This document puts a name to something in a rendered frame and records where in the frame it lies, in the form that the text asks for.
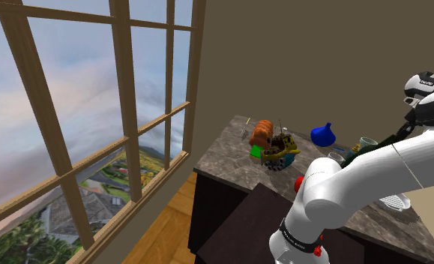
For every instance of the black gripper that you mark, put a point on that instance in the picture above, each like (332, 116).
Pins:
(406, 129)

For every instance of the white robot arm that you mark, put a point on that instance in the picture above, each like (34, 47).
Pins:
(348, 182)

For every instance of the dark green bottle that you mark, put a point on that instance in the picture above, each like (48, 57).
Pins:
(373, 147)

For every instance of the pale green cup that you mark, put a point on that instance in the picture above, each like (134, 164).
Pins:
(368, 142)

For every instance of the small yellow figure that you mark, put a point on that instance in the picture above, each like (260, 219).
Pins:
(356, 148)

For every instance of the blue pen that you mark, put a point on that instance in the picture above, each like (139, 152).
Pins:
(339, 149)

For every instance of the white grid strainer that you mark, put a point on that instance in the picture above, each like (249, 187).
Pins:
(394, 201)

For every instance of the clear glass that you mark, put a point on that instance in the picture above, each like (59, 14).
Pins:
(335, 157)

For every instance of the blue funnel-shaped vase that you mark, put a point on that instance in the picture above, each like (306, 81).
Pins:
(323, 136)

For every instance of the yellow and brown toy ship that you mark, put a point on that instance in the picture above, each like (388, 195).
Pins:
(277, 151)

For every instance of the orange bread loaf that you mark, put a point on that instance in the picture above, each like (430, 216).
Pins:
(261, 133)

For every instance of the green cube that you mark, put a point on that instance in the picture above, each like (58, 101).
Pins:
(256, 151)

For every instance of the grey knife with yellow tip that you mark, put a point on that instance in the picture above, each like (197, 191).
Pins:
(244, 132)

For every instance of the dark robot stand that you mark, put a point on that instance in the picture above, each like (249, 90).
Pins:
(246, 226)

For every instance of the dark cabinet with marble top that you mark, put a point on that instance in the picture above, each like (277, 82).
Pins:
(216, 208)

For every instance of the wooden framed window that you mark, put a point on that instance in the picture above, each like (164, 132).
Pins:
(125, 91)

